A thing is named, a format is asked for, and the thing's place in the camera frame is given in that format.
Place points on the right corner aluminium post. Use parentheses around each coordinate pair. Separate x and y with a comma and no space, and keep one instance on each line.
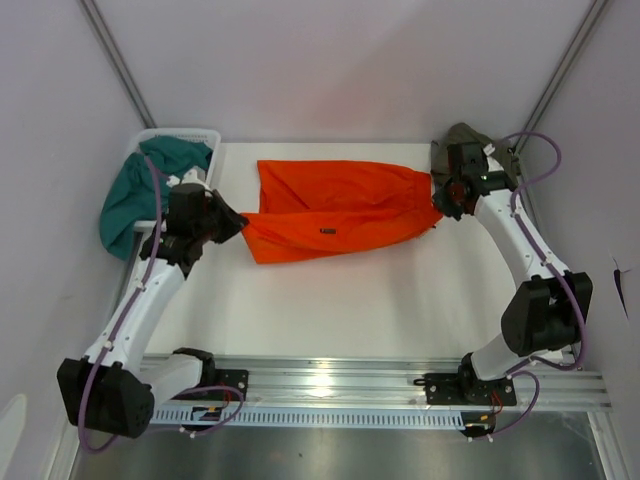
(574,48)

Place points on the orange shorts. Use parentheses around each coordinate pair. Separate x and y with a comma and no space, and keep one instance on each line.
(321,208)

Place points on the left corner aluminium post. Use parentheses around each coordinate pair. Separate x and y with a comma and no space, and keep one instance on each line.
(112,52)

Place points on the aluminium mounting rail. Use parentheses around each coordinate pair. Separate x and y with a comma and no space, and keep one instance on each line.
(388,383)

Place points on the white slotted cable duct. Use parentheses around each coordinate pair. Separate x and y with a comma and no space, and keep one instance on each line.
(411,419)

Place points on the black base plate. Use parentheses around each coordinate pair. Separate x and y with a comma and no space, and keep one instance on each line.
(236,378)
(458,389)

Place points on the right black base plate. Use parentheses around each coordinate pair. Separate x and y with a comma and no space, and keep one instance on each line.
(458,389)

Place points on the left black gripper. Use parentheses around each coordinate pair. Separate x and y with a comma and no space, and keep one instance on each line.
(233,221)

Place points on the teal shorts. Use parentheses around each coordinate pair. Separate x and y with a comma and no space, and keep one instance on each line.
(132,198)

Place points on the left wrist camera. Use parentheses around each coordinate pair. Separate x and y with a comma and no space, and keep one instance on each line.
(194,175)

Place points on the corner aluminium post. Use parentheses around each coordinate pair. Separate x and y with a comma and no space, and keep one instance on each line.
(112,52)
(574,48)

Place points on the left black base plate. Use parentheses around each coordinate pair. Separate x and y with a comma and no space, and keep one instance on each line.
(236,378)

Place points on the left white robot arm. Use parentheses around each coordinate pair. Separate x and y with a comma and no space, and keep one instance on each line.
(106,390)

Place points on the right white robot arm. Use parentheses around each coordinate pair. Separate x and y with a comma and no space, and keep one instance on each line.
(548,311)

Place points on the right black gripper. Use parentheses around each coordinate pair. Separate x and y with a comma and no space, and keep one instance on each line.
(442,203)

